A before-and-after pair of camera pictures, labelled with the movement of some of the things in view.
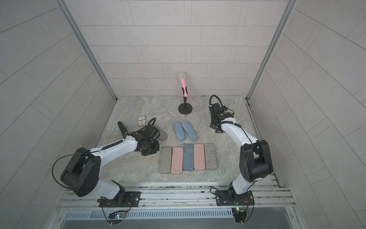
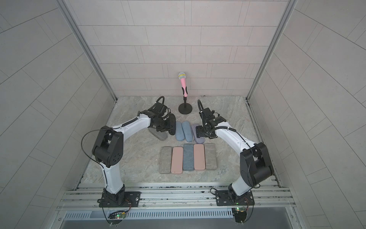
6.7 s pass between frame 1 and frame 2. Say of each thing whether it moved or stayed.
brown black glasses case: moved
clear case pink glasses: stayed
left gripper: moved
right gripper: moved
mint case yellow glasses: stayed
